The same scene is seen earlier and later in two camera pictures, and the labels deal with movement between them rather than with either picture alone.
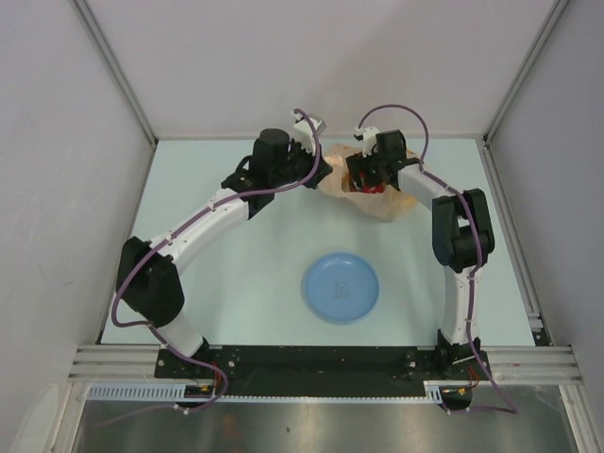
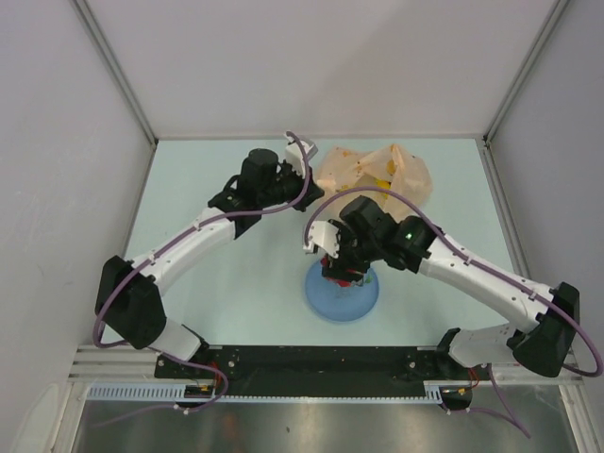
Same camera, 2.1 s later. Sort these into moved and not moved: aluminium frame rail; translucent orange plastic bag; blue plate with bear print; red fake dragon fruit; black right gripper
Moved: translucent orange plastic bag; black right gripper; red fake dragon fruit
Not moved: blue plate with bear print; aluminium frame rail
